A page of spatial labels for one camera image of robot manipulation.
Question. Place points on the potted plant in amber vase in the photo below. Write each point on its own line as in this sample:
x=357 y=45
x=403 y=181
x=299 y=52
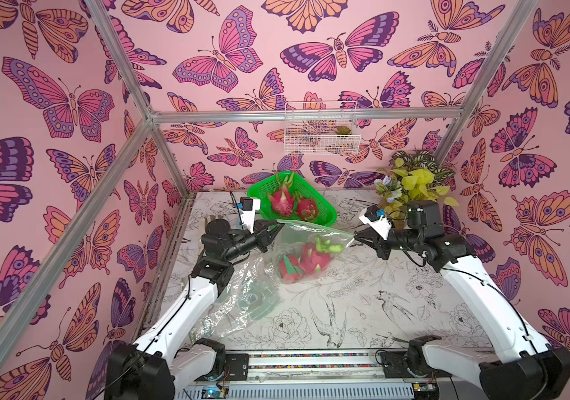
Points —
x=412 y=177

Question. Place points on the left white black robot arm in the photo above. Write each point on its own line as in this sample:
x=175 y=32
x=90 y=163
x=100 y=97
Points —
x=185 y=315

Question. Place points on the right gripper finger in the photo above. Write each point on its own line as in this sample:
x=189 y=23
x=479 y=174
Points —
x=367 y=236
x=379 y=245

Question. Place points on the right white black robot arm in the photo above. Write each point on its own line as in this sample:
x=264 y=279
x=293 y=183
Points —
x=525 y=366

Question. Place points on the metal base rail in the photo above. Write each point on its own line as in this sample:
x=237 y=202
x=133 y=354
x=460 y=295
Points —
x=354 y=374

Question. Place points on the pink dragon fruit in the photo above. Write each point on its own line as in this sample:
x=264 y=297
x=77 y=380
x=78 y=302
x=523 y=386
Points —
x=317 y=255
x=282 y=201
x=307 y=209
x=289 y=269

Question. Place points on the green plastic basket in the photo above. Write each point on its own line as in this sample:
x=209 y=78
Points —
x=300 y=188

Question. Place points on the white wire wall basket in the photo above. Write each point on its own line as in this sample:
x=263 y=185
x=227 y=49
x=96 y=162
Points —
x=311 y=132

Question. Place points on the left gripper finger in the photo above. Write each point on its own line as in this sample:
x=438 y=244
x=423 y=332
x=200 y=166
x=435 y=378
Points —
x=264 y=241
x=267 y=229

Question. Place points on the small succulent in wire basket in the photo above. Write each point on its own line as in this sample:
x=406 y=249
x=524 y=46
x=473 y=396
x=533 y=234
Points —
x=343 y=130

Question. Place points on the clear green zip-top bag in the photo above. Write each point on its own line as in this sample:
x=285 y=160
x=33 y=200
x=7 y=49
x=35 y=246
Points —
x=248 y=300

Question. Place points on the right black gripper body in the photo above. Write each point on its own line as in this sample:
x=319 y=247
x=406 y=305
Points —
x=377 y=240

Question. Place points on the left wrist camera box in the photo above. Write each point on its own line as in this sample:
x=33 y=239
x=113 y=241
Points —
x=247 y=208

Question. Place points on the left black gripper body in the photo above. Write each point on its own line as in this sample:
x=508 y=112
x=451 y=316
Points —
x=241 y=245

